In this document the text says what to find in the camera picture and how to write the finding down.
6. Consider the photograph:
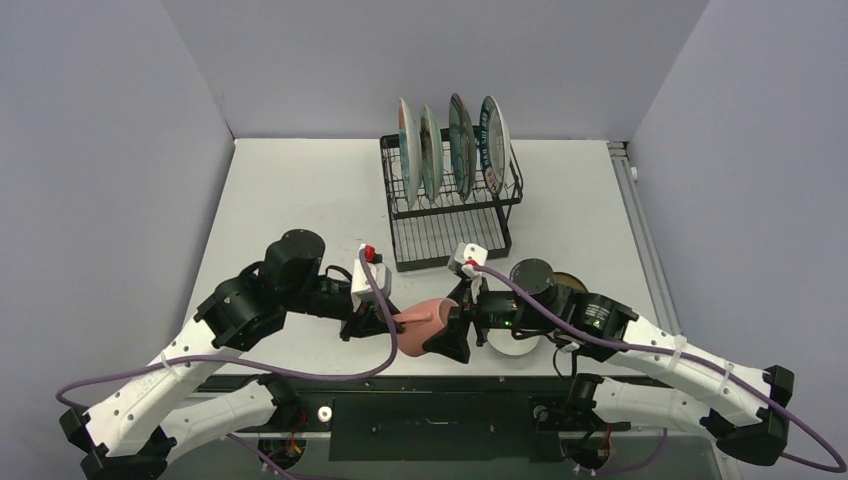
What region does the green rimmed white plate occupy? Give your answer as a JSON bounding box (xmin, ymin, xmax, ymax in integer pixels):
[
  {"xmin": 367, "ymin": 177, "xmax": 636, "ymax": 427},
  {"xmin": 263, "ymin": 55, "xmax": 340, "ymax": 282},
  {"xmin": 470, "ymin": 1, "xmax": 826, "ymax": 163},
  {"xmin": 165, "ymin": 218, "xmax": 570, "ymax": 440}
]
[{"xmin": 479, "ymin": 96, "xmax": 511, "ymax": 196}]

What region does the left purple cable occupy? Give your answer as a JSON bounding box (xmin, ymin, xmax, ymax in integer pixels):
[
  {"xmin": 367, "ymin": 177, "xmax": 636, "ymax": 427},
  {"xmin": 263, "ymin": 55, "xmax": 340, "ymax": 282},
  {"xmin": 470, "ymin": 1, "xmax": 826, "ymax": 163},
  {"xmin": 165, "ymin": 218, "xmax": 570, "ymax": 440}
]
[{"xmin": 55, "ymin": 246, "xmax": 400, "ymax": 409}]

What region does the light teal flower plate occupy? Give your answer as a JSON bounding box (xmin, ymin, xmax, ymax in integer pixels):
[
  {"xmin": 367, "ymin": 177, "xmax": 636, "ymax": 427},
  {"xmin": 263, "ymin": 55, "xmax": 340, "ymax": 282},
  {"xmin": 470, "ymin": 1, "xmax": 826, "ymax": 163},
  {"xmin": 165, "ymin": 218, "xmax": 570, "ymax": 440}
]
[{"xmin": 420, "ymin": 103, "xmax": 444, "ymax": 203}]

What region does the white bowl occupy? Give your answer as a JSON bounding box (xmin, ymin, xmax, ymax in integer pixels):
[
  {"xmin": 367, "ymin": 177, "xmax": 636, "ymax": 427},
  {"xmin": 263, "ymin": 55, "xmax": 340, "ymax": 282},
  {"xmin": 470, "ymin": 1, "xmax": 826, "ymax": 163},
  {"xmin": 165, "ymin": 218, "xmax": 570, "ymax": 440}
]
[{"xmin": 487, "ymin": 331, "xmax": 539, "ymax": 358}]

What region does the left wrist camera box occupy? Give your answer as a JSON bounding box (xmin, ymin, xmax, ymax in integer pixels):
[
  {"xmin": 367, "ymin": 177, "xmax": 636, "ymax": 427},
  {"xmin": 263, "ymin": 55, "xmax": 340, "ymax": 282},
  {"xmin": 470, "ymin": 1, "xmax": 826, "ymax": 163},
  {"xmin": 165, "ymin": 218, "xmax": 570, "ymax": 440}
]
[{"xmin": 350, "ymin": 244, "xmax": 392, "ymax": 311}]

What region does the black wire dish rack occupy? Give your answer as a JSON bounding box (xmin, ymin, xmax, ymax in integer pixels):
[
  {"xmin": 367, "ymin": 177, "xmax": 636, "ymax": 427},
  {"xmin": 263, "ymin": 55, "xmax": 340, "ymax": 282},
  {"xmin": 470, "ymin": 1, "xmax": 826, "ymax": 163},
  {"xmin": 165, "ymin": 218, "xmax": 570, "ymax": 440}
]
[{"xmin": 379, "ymin": 128, "xmax": 524, "ymax": 272}]

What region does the blue glazed plate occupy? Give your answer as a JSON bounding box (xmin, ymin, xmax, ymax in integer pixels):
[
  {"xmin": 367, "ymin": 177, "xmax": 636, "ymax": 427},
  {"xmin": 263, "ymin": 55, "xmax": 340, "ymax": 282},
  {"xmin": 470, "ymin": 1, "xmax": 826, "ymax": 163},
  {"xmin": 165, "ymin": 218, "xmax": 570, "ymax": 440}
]
[{"xmin": 448, "ymin": 93, "xmax": 476, "ymax": 202}]

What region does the red and blue plate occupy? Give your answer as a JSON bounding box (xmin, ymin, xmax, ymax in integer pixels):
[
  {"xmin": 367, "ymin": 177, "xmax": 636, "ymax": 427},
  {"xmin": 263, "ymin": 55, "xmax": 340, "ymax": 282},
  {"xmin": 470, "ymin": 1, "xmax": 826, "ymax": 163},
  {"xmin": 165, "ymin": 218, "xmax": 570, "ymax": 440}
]
[{"xmin": 398, "ymin": 97, "xmax": 422, "ymax": 205}]

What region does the aluminium rail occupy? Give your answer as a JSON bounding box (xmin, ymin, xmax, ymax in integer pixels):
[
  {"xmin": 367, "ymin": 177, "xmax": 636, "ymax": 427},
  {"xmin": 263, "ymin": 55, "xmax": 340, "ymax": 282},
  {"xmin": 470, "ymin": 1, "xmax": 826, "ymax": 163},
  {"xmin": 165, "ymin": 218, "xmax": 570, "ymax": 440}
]
[{"xmin": 607, "ymin": 141, "xmax": 682, "ymax": 334}]

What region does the black base panel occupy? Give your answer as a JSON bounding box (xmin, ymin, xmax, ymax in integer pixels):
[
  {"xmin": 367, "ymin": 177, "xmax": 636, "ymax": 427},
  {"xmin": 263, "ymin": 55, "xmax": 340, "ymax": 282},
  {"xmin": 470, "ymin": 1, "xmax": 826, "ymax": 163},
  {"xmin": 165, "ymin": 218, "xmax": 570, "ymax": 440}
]
[{"xmin": 192, "ymin": 374, "xmax": 694, "ymax": 465}]

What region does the large pink mug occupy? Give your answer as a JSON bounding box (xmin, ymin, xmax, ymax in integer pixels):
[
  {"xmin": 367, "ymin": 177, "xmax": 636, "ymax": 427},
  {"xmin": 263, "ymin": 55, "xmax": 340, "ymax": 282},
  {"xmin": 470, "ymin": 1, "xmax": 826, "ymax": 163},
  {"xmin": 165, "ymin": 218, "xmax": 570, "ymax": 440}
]
[{"xmin": 393, "ymin": 298, "xmax": 459, "ymax": 357}]

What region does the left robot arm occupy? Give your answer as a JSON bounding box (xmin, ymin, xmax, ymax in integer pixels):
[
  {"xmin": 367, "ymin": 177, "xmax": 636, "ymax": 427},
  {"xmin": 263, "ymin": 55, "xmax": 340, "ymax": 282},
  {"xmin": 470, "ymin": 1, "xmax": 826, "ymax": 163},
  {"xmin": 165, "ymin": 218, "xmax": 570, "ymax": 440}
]
[{"xmin": 60, "ymin": 229, "xmax": 400, "ymax": 479}]

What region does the dark bowl beige inside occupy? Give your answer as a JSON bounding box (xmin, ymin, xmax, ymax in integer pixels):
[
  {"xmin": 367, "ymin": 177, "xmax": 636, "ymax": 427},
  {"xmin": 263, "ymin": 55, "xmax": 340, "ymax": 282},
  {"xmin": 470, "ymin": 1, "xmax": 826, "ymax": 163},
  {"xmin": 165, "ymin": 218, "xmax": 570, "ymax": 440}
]
[{"xmin": 554, "ymin": 272, "xmax": 588, "ymax": 295}]

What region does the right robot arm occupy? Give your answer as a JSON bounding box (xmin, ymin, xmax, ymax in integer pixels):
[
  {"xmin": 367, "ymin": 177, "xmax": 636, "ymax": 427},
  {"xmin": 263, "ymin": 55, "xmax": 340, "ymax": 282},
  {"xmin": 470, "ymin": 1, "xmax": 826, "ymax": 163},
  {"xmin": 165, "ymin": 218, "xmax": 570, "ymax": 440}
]
[{"xmin": 421, "ymin": 256, "xmax": 794, "ymax": 466}]

